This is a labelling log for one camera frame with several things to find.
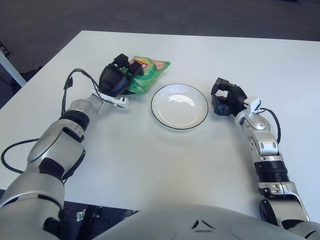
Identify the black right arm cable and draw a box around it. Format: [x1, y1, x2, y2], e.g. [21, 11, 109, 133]
[259, 107, 282, 145]

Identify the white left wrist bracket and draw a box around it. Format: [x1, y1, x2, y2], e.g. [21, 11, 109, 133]
[90, 86, 130, 108]

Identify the white plate with black rim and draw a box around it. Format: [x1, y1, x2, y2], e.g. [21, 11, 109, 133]
[150, 83, 209, 130]

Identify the white desk leg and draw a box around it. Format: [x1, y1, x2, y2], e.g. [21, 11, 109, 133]
[0, 52, 27, 88]

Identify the small black floor object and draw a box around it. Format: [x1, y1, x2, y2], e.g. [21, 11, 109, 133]
[0, 39, 11, 57]

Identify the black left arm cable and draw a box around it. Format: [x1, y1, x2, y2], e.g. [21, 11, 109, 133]
[1, 67, 118, 183]

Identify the green potato chips bag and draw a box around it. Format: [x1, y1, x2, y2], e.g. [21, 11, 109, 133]
[126, 54, 172, 96]

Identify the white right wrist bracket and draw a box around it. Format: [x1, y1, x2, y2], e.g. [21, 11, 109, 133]
[243, 98, 262, 117]

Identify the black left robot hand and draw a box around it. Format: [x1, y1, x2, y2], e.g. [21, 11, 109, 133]
[98, 52, 145, 98]

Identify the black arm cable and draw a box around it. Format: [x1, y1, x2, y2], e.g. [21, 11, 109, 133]
[1, 67, 118, 183]
[259, 107, 282, 145]

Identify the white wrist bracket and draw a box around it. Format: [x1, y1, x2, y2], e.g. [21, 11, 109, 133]
[90, 86, 130, 108]
[243, 98, 262, 117]

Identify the grey robot torso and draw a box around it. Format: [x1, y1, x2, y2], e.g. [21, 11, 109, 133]
[92, 203, 320, 240]

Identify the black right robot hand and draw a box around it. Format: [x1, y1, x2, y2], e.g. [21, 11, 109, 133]
[210, 77, 248, 117]

